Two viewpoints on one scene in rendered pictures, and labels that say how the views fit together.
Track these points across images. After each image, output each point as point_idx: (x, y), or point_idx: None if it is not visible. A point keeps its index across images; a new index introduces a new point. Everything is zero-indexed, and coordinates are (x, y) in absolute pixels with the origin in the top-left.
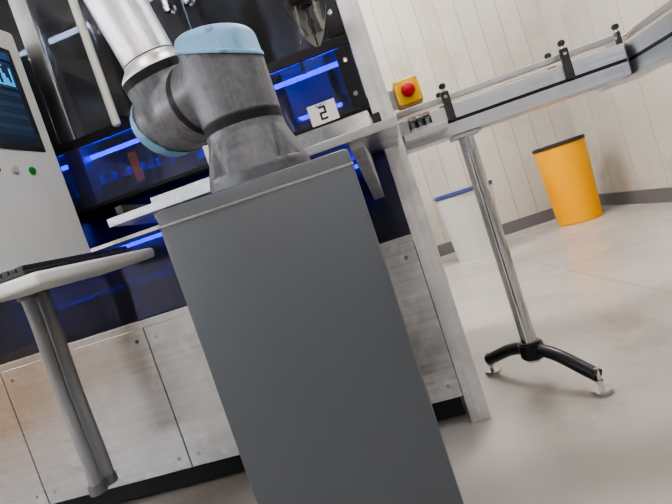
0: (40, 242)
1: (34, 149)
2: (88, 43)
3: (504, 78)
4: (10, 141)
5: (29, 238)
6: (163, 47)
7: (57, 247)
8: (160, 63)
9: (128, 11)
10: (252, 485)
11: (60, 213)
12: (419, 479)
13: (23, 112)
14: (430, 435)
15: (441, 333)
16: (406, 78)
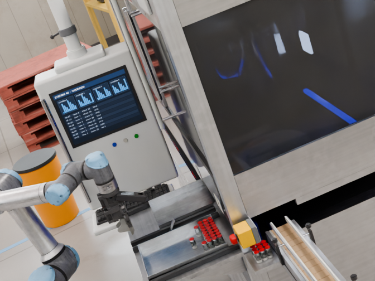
0: (139, 174)
1: (138, 122)
2: (143, 83)
3: (304, 271)
4: (123, 125)
5: (132, 173)
6: (44, 255)
7: (149, 173)
8: (42, 262)
9: (33, 244)
10: None
11: (154, 153)
12: None
13: (132, 102)
14: None
15: None
16: (235, 231)
